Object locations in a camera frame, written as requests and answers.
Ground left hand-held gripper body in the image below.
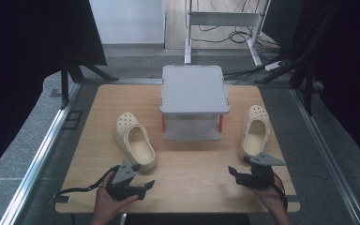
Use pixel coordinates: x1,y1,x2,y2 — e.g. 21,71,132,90
106,159,147,202

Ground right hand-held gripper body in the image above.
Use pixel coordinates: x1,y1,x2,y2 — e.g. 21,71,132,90
234,152,287,190

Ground cream clog shoe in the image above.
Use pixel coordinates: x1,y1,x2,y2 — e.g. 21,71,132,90
237,104,271,162
113,112,158,173

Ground grey two-tier shoe rack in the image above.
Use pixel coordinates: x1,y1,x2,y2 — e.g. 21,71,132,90
159,65,232,143

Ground person's right hand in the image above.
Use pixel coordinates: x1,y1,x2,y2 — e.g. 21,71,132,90
247,173,290,212

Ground person's left hand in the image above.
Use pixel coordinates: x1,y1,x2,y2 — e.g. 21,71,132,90
89,171,140,218

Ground black metal stand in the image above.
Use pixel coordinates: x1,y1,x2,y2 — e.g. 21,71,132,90
254,0,341,116

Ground white power strip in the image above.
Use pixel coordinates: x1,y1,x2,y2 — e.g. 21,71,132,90
263,60,284,72

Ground black tripod stand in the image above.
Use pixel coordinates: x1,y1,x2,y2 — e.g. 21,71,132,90
59,52,120,111

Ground black curtain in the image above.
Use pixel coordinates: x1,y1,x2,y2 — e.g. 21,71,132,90
0,0,108,184
293,0,360,173

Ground white metal stand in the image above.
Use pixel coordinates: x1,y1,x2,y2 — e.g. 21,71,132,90
183,0,271,68

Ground right hand-held gripper black cable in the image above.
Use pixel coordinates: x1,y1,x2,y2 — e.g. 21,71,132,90
271,173,289,211

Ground hand-held gripper black cable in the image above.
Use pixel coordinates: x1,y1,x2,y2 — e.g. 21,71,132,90
271,173,289,211
52,164,121,201

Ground left hand-held gripper black cable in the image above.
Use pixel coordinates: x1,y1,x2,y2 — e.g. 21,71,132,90
52,164,121,201

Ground aluminium floor rail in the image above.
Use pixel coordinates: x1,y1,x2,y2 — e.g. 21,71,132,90
290,88,360,225
0,82,83,225

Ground black power cable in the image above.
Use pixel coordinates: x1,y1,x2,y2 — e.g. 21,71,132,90
223,66,266,86

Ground black floor cable bundle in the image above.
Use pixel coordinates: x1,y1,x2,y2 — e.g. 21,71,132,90
190,0,282,60

